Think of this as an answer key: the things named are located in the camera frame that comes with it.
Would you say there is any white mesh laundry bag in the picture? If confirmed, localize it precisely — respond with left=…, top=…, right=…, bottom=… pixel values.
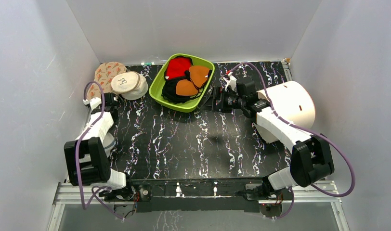
left=103, top=132, right=116, bottom=157

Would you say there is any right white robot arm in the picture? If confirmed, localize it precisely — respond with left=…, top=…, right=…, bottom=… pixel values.
left=204, top=78, right=335, bottom=199

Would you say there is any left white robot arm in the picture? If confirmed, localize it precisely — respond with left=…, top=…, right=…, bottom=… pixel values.
left=78, top=93, right=135, bottom=200

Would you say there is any cream round laundry bag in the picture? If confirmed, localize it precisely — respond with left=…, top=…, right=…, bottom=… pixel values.
left=111, top=71, right=149, bottom=101

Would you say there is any floral beige laundry bag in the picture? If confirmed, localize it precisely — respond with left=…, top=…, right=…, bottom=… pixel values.
left=86, top=62, right=127, bottom=100

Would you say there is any orange black bra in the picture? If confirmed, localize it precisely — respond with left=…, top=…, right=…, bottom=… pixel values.
left=161, top=65, right=212, bottom=103

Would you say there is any large white cylinder bag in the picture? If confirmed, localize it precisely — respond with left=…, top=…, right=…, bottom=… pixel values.
left=255, top=81, right=315, bottom=149

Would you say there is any red bra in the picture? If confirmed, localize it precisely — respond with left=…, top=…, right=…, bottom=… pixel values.
left=164, top=56, right=193, bottom=80

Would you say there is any green plastic tray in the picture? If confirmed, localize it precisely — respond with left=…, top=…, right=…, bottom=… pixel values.
left=149, top=53, right=215, bottom=113

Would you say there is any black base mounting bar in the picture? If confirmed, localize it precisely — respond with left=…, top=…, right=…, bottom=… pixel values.
left=101, top=178, right=311, bottom=214

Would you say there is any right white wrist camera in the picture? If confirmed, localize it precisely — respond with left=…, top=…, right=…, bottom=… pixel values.
left=224, top=71, right=237, bottom=92

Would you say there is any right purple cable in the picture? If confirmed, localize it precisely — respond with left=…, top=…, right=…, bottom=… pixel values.
left=227, top=62, right=356, bottom=220

